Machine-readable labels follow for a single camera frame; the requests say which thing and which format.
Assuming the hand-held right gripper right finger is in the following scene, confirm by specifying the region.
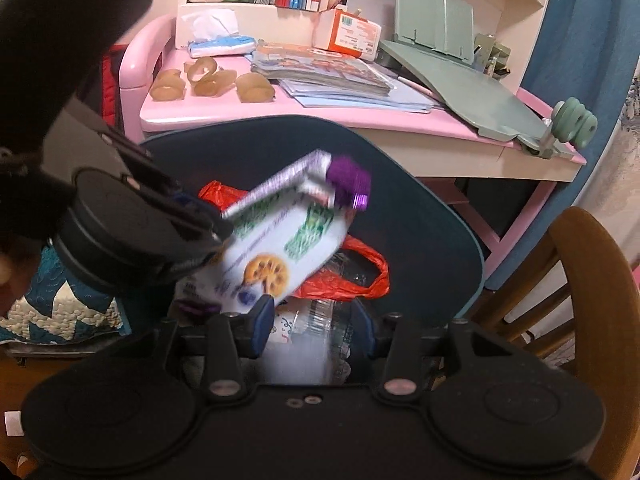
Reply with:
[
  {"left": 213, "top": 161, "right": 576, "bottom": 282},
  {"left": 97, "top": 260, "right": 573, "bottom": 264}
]
[{"left": 351, "top": 302, "right": 482, "bottom": 404}]

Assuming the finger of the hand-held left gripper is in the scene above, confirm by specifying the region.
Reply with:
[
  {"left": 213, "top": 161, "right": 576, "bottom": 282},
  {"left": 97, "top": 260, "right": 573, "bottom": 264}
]
[
  {"left": 160, "top": 251, "right": 224, "bottom": 282},
  {"left": 99, "top": 127, "right": 236, "bottom": 246}
]

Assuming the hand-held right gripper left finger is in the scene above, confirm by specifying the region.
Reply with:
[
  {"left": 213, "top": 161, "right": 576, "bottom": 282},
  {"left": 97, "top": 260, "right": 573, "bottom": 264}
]
[{"left": 157, "top": 299, "right": 276, "bottom": 404}]

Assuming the clear plastic bottle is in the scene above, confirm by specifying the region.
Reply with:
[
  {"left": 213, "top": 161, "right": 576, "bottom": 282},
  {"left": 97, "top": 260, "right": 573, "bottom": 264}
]
[{"left": 280, "top": 252, "right": 363, "bottom": 386}]

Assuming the orange plastic bag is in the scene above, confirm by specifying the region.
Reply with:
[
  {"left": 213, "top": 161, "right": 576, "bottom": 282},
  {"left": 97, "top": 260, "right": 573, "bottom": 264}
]
[{"left": 197, "top": 180, "right": 391, "bottom": 303}]

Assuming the purple white cookie box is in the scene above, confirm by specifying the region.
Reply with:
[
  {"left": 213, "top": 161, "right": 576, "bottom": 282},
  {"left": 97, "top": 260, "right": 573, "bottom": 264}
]
[{"left": 172, "top": 149, "right": 373, "bottom": 317}]

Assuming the dark blue trash bin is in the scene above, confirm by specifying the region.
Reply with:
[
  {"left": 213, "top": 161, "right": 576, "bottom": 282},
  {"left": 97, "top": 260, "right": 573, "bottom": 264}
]
[{"left": 137, "top": 114, "right": 487, "bottom": 391}]

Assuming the person's left forearm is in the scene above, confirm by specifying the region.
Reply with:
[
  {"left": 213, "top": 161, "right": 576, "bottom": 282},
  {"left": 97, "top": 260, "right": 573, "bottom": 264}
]
[{"left": 0, "top": 0, "right": 154, "bottom": 161}]

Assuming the teal white zigzag blanket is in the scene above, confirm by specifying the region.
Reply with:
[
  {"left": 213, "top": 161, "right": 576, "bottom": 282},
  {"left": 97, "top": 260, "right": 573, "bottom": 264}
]
[{"left": 0, "top": 244, "right": 127, "bottom": 347}]

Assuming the amber tape roll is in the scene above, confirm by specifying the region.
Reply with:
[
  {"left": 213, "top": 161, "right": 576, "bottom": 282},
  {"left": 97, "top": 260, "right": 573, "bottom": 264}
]
[
  {"left": 149, "top": 68, "right": 188, "bottom": 102},
  {"left": 183, "top": 57, "right": 221, "bottom": 86},
  {"left": 235, "top": 72, "right": 276, "bottom": 104},
  {"left": 193, "top": 70, "right": 238, "bottom": 99}
]

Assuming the red black bag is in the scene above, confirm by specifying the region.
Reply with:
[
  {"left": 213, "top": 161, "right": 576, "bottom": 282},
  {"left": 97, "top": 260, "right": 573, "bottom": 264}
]
[{"left": 99, "top": 44, "right": 127, "bottom": 132}]

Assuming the pink desk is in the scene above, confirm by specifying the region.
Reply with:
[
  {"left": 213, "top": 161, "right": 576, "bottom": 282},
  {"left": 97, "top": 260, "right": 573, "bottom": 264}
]
[{"left": 120, "top": 12, "right": 588, "bottom": 272}]

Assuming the blue tissue pack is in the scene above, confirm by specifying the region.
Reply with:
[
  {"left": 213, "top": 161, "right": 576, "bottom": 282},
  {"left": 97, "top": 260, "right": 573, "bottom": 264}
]
[{"left": 179, "top": 10, "right": 257, "bottom": 60}]

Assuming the stack of booklets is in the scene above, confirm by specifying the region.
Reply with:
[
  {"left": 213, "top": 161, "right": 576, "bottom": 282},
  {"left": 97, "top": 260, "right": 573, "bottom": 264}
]
[{"left": 249, "top": 42, "right": 447, "bottom": 114}]

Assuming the white desk hutch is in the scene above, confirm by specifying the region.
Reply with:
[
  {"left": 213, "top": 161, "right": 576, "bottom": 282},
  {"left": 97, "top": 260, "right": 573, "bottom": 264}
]
[{"left": 175, "top": 0, "right": 560, "bottom": 52}]

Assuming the orange white cardboard box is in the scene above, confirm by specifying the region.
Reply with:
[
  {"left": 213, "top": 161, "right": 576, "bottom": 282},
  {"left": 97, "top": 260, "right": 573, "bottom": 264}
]
[{"left": 312, "top": 8, "right": 383, "bottom": 62}]

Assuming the wooden chair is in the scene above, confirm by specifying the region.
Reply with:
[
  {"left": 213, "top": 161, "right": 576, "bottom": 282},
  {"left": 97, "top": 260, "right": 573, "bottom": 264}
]
[{"left": 469, "top": 206, "right": 640, "bottom": 392}]

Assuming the pink pen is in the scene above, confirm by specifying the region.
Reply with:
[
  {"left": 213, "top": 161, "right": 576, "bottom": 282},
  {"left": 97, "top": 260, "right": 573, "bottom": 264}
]
[{"left": 397, "top": 75, "right": 437, "bottom": 99}]

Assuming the pale green book stand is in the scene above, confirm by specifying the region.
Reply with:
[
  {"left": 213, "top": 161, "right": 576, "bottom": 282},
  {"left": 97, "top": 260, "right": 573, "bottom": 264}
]
[{"left": 375, "top": 0, "right": 572, "bottom": 157}]

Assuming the pale green spool clamp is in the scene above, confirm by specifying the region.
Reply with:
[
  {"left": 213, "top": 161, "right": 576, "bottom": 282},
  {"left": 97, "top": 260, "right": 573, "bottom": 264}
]
[{"left": 541, "top": 97, "right": 599, "bottom": 152}]

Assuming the blue curtain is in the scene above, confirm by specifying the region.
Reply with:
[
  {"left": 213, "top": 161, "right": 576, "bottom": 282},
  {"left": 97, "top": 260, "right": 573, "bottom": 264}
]
[{"left": 486, "top": 0, "right": 640, "bottom": 292}]

